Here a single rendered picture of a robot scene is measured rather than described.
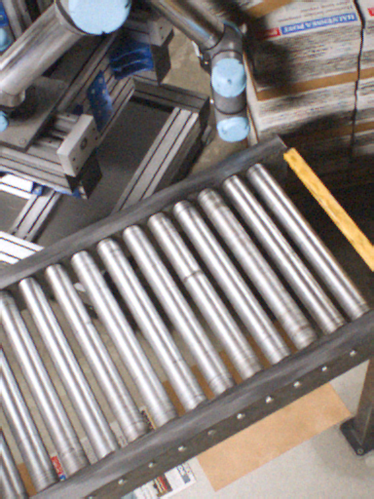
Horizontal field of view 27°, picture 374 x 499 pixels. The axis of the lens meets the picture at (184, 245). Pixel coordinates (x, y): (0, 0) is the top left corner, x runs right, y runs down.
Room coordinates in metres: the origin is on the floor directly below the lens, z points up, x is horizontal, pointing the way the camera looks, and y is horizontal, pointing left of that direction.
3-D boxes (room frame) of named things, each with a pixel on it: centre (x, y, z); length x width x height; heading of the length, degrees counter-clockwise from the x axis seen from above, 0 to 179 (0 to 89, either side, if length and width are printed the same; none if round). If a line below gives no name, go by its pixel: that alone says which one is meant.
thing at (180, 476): (0.69, 0.32, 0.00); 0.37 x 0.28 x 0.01; 108
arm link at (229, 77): (1.22, -0.17, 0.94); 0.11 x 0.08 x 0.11; 172
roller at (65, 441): (0.67, 0.35, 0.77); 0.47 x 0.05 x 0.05; 18
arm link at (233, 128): (1.21, -0.17, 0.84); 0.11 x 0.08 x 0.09; 177
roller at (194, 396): (0.75, 0.11, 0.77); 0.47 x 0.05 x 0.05; 18
